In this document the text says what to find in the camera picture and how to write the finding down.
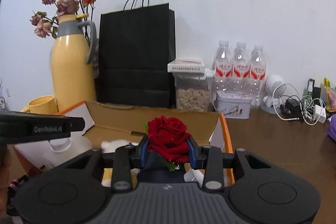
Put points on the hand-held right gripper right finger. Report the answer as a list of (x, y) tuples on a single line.
[(193, 155)]

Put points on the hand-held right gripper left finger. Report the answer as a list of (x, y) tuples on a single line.
[(144, 153)]

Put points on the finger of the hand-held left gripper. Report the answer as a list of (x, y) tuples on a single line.
[(77, 124)]

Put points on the translucent plastic box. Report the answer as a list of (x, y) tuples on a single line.
[(78, 145)]

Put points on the navy blue zip case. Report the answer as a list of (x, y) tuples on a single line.
[(155, 172)]

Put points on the red fabric rose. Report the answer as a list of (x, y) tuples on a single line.
[(168, 134)]

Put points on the red cardboard box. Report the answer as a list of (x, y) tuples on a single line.
[(113, 119)]

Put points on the yellow mug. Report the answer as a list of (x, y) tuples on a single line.
[(42, 106)]

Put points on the yellow thermos jug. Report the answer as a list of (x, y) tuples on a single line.
[(71, 69)]

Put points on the clear food container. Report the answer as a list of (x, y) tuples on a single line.
[(193, 98)]

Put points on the white printed tin box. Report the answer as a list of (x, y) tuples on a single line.
[(232, 106)]

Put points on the flat white box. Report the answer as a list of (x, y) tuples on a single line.
[(186, 66)]

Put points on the black paper bag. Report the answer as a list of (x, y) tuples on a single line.
[(136, 56)]

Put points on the clear water bottle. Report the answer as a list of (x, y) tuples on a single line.
[(223, 66), (258, 71), (241, 66)]

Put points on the white charger plug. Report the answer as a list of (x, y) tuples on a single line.
[(320, 114)]

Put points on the black power adapter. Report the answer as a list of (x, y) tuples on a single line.
[(316, 94)]

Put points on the purple glove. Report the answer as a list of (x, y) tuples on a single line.
[(332, 129)]

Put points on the yellow snack packet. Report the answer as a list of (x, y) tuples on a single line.
[(330, 95)]

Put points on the white round camera toy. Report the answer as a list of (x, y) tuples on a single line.
[(273, 85)]

